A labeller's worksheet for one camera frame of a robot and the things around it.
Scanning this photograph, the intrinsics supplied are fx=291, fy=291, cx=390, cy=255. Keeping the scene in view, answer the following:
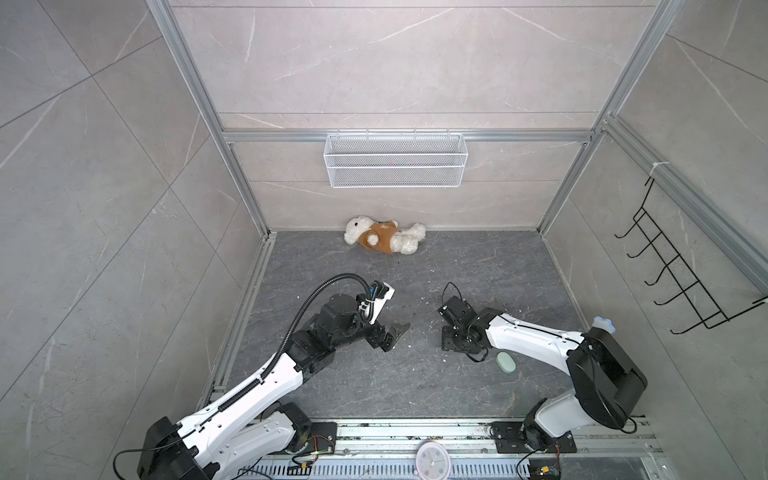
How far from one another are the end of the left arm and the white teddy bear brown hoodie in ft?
1.39

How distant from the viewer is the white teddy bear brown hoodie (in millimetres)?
1040

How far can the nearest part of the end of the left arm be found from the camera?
2.09 feet
